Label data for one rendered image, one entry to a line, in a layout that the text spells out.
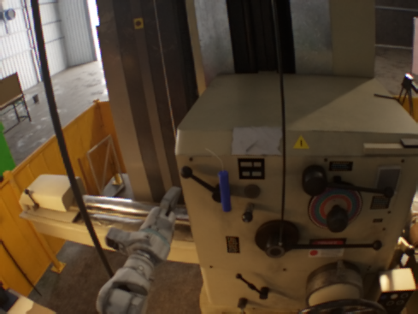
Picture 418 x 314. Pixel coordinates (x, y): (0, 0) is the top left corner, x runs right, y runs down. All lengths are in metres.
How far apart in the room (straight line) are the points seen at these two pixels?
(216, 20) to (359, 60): 0.68
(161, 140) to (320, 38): 0.98
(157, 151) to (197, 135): 0.86
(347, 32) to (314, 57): 0.21
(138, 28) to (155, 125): 0.54
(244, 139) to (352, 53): 0.78
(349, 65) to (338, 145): 0.66
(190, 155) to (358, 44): 0.93
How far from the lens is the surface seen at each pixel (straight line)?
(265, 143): 0.83
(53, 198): 1.81
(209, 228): 1.01
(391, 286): 1.20
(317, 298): 1.11
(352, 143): 0.85
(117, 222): 1.73
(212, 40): 1.41
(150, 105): 1.61
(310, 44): 1.38
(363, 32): 1.43
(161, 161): 1.74
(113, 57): 1.63
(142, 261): 0.60
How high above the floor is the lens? 2.27
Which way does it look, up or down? 29 degrees down
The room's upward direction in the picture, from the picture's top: 8 degrees counter-clockwise
